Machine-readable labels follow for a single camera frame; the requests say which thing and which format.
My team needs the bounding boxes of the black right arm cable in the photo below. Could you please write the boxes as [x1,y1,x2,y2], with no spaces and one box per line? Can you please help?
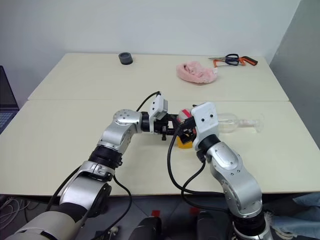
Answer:
[166,124,236,219]

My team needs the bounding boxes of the yellow drink bottle red label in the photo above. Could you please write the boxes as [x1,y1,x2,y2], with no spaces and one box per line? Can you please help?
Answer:
[175,108,195,151]

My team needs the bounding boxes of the blue denim jeans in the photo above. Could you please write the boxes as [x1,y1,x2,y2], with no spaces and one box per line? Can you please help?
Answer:
[264,192,320,240]

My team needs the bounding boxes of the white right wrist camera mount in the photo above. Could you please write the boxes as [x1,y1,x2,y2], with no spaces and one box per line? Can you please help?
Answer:
[190,101,220,149]

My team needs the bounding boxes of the dark open laptop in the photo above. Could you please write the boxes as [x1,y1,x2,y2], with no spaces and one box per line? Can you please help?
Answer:
[0,65,21,136]

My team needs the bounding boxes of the pink fluffy cloth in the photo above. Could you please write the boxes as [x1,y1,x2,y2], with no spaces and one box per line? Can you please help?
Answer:
[175,60,221,86]

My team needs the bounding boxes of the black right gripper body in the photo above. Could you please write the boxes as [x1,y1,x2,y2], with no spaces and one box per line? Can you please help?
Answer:
[178,115,198,138]

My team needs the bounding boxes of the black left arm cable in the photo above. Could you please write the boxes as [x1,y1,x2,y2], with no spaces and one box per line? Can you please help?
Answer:
[46,91,162,240]

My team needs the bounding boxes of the dark grey round cylinder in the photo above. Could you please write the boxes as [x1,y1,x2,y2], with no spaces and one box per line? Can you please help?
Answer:
[118,51,134,66]

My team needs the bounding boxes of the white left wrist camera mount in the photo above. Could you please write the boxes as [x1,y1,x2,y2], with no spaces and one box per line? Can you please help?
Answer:
[148,92,171,133]

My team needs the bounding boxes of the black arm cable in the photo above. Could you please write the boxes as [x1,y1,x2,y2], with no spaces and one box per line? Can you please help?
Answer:
[166,124,236,219]
[46,91,162,240]

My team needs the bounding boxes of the clear wine glass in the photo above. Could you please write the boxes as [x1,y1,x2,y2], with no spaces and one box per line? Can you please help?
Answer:
[216,112,266,135]

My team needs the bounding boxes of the grey partition panel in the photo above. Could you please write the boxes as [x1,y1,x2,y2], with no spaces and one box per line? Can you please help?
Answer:
[268,0,320,101]

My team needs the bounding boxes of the orange black hacksaw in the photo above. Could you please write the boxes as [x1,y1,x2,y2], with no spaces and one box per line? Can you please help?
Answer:
[208,56,259,69]

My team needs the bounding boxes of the dark rounded shape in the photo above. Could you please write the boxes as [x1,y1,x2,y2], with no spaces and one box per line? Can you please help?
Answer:
[129,216,164,240]

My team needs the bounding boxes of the white cable bundle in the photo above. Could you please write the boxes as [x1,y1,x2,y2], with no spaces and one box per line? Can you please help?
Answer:
[0,196,29,226]

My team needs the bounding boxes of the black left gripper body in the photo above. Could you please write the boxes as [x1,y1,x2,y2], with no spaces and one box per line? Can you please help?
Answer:
[153,113,174,142]

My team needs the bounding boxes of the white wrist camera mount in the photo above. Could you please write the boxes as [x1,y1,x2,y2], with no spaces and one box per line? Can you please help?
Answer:
[190,101,220,149]
[148,92,171,133]

